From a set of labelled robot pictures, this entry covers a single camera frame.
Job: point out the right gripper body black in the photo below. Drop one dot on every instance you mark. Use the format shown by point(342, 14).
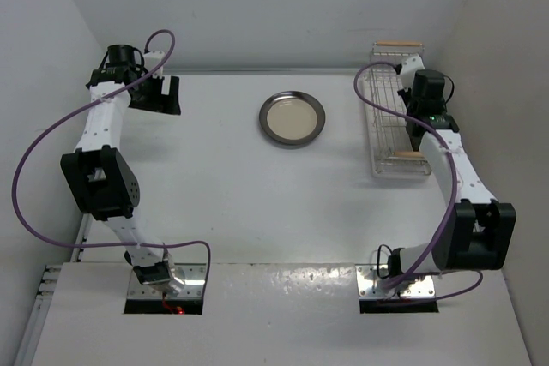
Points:
point(408, 100)

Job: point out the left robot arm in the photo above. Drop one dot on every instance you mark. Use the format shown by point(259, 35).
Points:
point(99, 178)

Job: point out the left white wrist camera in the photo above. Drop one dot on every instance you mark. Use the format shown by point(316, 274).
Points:
point(152, 60)

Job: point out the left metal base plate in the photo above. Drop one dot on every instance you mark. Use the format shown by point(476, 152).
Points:
point(192, 282)

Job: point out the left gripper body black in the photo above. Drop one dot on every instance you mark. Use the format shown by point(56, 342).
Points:
point(148, 96)

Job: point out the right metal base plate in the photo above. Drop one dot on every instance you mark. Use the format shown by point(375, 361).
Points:
point(370, 288)

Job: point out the metal base plate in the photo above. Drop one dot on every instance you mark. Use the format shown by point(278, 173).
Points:
point(192, 282)
point(370, 288)

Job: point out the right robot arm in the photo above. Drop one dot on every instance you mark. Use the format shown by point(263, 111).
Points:
point(476, 229)

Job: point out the white wire dish rack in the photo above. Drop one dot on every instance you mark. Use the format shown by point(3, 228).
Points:
point(393, 52)

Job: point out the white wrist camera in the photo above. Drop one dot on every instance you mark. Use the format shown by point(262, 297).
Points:
point(152, 60)
point(408, 67)

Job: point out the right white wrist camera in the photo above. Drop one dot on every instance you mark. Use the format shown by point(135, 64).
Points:
point(408, 67)

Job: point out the grey rimmed beige plate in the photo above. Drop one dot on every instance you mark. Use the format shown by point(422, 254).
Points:
point(292, 118)

